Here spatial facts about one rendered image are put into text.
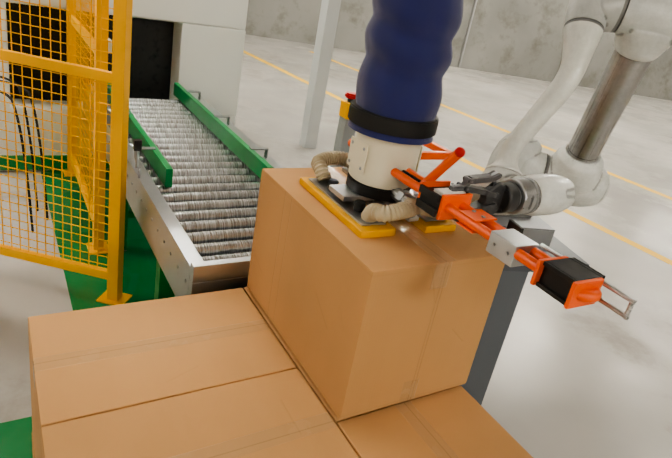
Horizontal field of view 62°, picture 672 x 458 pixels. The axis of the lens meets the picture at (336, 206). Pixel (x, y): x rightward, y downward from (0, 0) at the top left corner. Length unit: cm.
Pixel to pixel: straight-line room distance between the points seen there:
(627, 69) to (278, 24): 1119
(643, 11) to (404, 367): 108
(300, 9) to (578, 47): 1126
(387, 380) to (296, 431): 24
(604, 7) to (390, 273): 92
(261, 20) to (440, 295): 1151
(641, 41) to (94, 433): 162
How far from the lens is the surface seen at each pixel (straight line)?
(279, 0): 1260
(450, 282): 132
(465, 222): 117
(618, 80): 180
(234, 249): 204
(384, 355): 132
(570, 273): 102
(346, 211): 135
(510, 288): 214
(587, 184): 199
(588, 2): 167
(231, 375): 147
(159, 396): 141
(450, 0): 131
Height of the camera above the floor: 150
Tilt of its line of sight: 22 degrees down
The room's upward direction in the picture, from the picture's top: 11 degrees clockwise
